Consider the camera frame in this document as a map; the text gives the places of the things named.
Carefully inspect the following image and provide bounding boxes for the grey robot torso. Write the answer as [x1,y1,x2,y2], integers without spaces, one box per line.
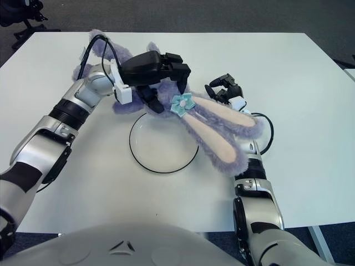
[0,223,333,266]

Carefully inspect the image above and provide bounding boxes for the purple plush bunny doll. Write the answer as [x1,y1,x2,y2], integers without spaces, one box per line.
[72,29,266,178]

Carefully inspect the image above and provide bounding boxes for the black office chair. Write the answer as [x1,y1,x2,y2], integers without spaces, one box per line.
[0,0,60,50]

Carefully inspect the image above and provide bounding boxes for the white table leg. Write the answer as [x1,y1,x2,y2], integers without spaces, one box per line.
[307,226,338,266]

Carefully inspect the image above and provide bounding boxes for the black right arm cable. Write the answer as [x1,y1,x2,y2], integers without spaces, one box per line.
[249,112,275,155]

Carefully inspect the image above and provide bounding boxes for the white side table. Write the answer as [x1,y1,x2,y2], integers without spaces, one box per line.
[343,68,355,84]

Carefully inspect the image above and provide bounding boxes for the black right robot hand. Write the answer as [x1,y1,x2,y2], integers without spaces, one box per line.
[204,73,245,108]

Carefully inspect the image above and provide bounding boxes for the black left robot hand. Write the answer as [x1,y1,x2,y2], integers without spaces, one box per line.
[120,50,192,114]

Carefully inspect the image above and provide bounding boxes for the white plate black rim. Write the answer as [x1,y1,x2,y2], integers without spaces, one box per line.
[129,112,200,175]

